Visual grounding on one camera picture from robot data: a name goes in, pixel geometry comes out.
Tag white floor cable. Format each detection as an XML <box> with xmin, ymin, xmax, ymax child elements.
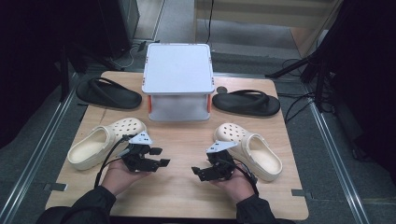
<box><xmin>110</xmin><ymin>46</ymin><xmax>142</xmax><ymax>70</ymax></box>

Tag thin black hanging cable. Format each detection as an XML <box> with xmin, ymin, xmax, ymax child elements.
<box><xmin>205</xmin><ymin>0</ymin><xmax>216</xmax><ymax>45</ymax></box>

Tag black floor cables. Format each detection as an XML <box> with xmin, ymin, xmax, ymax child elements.
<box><xmin>276</xmin><ymin>59</ymin><xmax>316</xmax><ymax>124</ymax></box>

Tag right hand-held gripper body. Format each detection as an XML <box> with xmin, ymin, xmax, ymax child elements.
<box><xmin>202</xmin><ymin>140</ymin><xmax>238</xmax><ymax>182</ymax></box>

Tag left hand-held gripper cable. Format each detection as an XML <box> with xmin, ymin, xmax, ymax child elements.
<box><xmin>93</xmin><ymin>133</ymin><xmax>134</xmax><ymax>188</ymax></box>

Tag hand-held gripper cable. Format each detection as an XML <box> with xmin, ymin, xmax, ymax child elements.
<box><xmin>218</xmin><ymin>158</ymin><xmax>260</xmax><ymax>197</ymax></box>
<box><xmin>93</xmin><ymin>133</ymin><xmax>134</xmax><ymax>188</ymax></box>

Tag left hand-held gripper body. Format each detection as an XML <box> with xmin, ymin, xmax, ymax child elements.
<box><xmin>120</xmin><ymin>131</ymin><xmax>161</xmax><ymax>174</ymax></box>

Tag black tripod stand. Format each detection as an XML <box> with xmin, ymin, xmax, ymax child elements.
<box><xmin>264</xmin><ymin>46</ymin><xmax>331</xmax><ymax>110</ymax></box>

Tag person's right hand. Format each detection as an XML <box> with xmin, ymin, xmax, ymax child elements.
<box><xmin>209</xmin><ymin>172</ymin><xmax>260</xmax><ymax>204</ymax></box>

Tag black flip-flop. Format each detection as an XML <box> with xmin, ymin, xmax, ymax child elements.
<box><xmin>76</xmin><ymin>77</ymin><xmax>143</xmax><ymax>110</ymax></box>
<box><xmin>212</xmin><ymin>89</ymin><xmax>281</xmax><ymax>118</ymax></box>

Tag dark cabinet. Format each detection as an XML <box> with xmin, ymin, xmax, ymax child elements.
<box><xmin>96</xmin><ymin>0</ymin><xmax>140</xmax><ymax>60</ymax></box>

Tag person's left hand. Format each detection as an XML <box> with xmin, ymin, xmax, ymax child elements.
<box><xmin>101</xmin><ymin>160</ymin><xmax>150</xmax><ymax>197</ymax></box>

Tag black metal post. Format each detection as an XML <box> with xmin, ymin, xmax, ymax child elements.
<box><xmin>59</xmin><ymin>46</ymin><xmax>71</xmax><ymax>102</ymax></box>

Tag right hand-held gripper cable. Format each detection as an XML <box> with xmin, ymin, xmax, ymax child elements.
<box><xmin>218</xmin><ymin>158</ymin><xmax>260</xmax><ymax>197</ymax></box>

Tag black curtain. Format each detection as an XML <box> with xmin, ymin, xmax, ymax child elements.
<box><xmin>0</xmin><ymin>0</ymin><xmax>106</xmax><ymax>148</ymax></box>
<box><xmin>311</xmin><ymin>0</ymin><xmax>396</xmax><ymax>176</ymax></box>

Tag cream perforated clog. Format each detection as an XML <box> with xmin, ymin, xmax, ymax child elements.
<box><xmin>213</xmin><ymin>122</ymin><xmax>284</xmax><ymax>183</ymax></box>
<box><xmin>67</xmin><ymin>117</ymin><xmax>148</xmax><ymax>171</ymax></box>

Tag light wooden partition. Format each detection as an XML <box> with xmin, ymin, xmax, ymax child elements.
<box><xmin>194</xmin><ymin>0</ymin><xmax>344</xmax><ymax>58</ymax></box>

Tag metal floor rail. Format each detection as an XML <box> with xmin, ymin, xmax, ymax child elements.
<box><xmin>306</xmin><ymin>92</ymin><xmax>372</xmax><ymax>224</ymax></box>
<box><xmin>0</xmin><ymin>73</ymin><xmax>78</xmax><ymax>224</ymax></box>

